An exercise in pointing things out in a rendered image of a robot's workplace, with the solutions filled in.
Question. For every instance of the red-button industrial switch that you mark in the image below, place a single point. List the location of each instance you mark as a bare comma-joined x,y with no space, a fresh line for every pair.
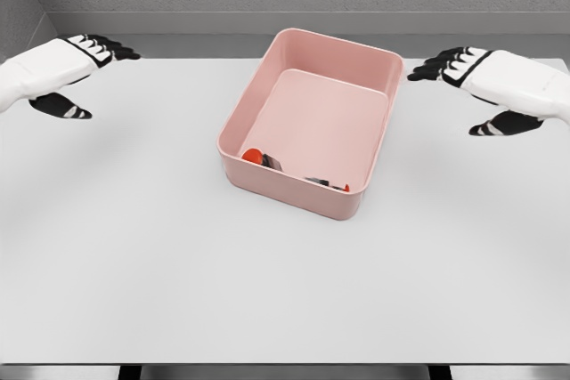
260,158
329,183

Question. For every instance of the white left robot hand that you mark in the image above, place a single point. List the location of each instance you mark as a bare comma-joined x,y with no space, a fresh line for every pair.
53,68

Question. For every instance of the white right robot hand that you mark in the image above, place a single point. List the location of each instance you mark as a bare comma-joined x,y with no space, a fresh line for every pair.
512,82

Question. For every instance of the pink rectangular plastic basket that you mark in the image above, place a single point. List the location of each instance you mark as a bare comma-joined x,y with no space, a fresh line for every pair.
311,126

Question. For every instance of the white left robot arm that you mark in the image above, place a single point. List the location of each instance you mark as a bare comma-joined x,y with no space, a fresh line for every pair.
5,86

